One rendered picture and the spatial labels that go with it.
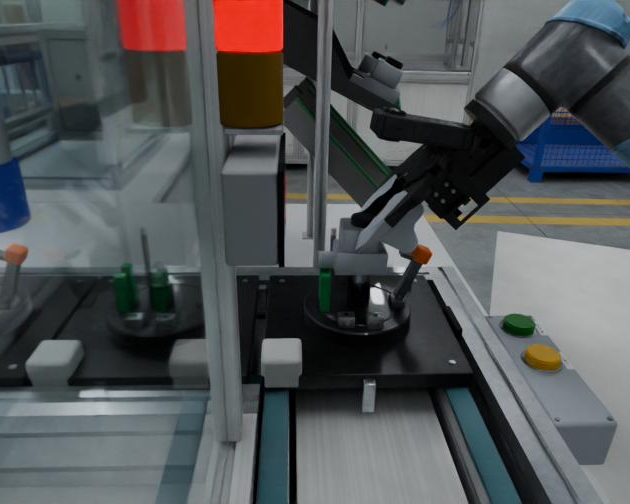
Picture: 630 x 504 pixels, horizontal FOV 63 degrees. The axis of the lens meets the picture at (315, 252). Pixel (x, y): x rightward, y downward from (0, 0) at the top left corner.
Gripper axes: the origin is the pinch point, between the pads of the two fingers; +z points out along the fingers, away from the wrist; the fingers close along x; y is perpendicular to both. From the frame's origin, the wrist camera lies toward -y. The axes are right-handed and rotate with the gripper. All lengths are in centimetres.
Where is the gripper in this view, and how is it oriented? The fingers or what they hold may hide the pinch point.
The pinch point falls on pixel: (356, 231)
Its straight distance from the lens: 63.0
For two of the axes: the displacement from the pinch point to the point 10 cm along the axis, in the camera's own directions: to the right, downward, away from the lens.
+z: -6.8, 6.8, 2.8
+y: 7.3, 6.0, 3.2
